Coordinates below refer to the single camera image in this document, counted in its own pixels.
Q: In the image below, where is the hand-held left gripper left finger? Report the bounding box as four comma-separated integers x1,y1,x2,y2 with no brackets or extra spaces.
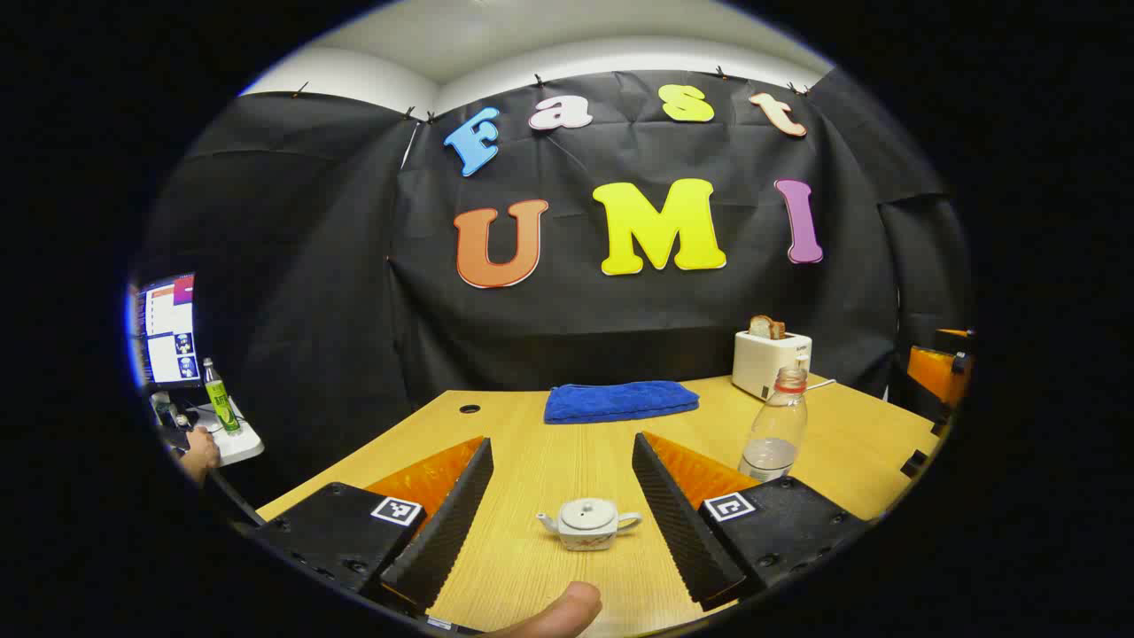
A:
251,436,494,619

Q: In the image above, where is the white side table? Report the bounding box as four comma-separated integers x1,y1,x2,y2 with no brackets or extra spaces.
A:
173,399,266,468

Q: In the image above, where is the white toaster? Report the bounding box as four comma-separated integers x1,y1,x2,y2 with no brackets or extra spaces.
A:
732,330,813,401

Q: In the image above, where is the computer monitor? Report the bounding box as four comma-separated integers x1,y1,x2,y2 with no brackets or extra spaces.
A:
133,272,200,391

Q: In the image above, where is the clear plastic water bottle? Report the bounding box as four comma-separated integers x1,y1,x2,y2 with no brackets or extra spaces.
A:
738,366,809,484

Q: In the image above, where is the black backdrop cloth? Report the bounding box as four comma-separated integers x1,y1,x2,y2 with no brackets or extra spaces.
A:
133,66,975,510

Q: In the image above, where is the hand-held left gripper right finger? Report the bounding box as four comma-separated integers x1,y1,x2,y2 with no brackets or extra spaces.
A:
632,432,874,612

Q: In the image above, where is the folded blue towel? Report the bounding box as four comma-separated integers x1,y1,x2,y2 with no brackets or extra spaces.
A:
543,381,701,425

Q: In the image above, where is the green drink bottle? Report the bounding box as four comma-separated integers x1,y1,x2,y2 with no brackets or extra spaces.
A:
202,357,243,436

